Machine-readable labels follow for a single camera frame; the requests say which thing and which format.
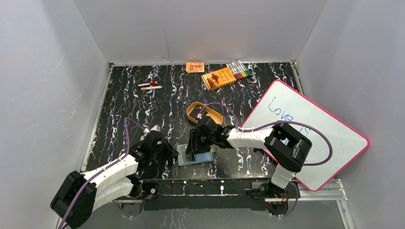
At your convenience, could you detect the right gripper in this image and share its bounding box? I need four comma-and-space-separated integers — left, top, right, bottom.
185, 128, 215, 154

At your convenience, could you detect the black credit card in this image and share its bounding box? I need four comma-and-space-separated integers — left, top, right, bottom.
180, 145, 191, 164

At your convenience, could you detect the mint green card holder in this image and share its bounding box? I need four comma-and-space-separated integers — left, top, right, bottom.
176, 144, 217, 166

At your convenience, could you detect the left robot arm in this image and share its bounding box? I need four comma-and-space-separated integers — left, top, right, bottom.
50, 125, 179, 229

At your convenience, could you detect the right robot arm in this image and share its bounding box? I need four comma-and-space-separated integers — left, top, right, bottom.
185, 116, 312, 198

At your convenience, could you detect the small orange card box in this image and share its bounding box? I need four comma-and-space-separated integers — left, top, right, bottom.
185, 62, 205, 73

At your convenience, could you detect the tan oval tray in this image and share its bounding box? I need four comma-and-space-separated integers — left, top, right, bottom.
186, 102, 224, 125

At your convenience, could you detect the white pink marker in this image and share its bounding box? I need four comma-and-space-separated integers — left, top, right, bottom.
141, 86, 163, 91

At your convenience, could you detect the red capped marker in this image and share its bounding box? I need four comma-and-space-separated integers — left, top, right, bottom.
138, 81, 157, 87

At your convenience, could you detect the orange book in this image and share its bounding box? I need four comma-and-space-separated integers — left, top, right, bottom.
201, 67, 236, 91

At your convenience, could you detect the set of coloured markers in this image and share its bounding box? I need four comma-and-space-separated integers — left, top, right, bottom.
226, 60, 252, 80

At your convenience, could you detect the pink framed whiteboard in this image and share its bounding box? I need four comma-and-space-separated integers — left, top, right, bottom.
241, 79, 371, 192

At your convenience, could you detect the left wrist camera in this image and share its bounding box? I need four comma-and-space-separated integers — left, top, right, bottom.
143, 125, 161, 134

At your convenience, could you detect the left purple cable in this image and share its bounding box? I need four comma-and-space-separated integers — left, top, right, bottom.
57, 117, 148, 229

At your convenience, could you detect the black base frame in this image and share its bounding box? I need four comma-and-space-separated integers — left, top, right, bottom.
117, 178, 299, 214

